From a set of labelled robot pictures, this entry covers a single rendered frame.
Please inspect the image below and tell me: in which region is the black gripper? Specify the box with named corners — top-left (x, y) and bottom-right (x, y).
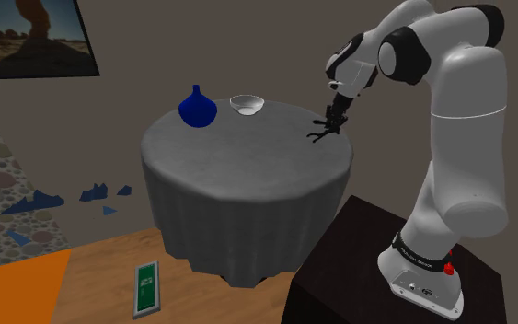
top-left (306, 93), bottom-right (353, 144)

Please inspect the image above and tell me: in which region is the white bowl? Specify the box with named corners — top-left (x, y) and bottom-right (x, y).
top-left (229, 94), bottom-right (266, 117)

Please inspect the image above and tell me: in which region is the round table with grey cloth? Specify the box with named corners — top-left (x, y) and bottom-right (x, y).
top-left (140, 99), bottom-right (355, 289)

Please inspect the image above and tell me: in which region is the blue round vase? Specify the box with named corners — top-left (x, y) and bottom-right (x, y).
top-left (178, 84), bottom-right (218, 129)

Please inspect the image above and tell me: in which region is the dark robot stand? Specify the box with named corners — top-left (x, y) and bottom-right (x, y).
top-left (280, 194), bottom-right (508, 324)

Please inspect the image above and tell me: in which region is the green flat box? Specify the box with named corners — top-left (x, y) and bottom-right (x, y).
top-left (132, 260), bottom-right (162, 320)

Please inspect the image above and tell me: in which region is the framed desert landscape picture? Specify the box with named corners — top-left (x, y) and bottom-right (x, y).
top-left (0, 0), bottom-right (101, 81)

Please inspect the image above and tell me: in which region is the orange rug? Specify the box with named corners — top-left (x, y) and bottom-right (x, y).
top-left (0, 248), bottom-right (74, 324)

